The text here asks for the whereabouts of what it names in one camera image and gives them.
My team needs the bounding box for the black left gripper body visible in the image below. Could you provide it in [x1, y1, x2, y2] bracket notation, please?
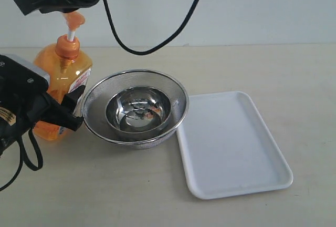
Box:
[1, 54, 49, 152]

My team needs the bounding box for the orange soap pump bottle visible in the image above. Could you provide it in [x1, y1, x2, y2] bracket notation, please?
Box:
[33, 11, 93, 142]

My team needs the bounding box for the small stainless steel bowl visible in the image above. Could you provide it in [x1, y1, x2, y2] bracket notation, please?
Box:
[105, 86, 172, 134]

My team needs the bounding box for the steel mesh colander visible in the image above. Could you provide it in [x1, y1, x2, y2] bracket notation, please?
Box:
[81, 69, 190, 149]

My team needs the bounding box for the white plastic tray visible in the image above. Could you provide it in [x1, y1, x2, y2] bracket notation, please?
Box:
[177, 91, 293, 200]

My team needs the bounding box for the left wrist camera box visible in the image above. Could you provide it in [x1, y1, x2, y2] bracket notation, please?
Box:
[4, 54, 50, 85]

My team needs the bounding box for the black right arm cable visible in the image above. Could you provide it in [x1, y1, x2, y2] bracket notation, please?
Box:
[101, 0, 216, 56]

